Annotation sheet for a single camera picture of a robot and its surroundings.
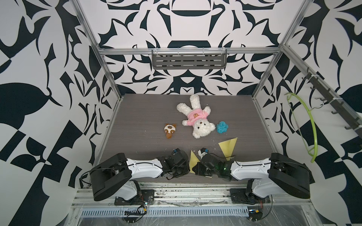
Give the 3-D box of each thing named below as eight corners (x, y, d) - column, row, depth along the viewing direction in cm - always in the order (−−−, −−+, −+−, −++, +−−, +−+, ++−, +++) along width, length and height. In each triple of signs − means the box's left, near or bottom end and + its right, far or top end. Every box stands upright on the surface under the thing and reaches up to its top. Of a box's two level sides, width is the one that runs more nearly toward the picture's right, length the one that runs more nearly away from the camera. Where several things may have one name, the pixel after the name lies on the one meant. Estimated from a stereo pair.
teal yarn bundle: (217, 133, 100) (218, 131, 98) (215, 123, 105) (216, 121, 103) (228, 133, 100) (229, 131, 98) (226, 123, 105) (227, 121, 103)
